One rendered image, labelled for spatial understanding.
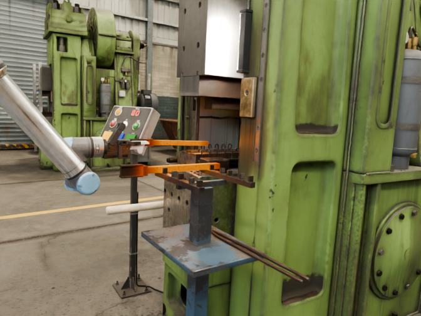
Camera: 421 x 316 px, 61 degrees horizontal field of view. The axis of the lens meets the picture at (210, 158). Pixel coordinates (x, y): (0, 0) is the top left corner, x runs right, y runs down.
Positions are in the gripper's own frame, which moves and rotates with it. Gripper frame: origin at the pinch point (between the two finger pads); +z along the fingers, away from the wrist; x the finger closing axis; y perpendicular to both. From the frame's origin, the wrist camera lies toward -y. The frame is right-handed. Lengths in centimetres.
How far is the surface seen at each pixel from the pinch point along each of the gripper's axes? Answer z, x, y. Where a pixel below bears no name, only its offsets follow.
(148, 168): -13.3, 37.1, 5.8
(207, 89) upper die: 27.5, 7.7, -24.9
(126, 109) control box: 11, -61, -13
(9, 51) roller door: -23, -799, -122
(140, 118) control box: 14.1, -46.8, -8.6
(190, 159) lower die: 22.6, 2.0, 9.4
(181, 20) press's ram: 24, -14, -60
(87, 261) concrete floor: -4, -112, 105
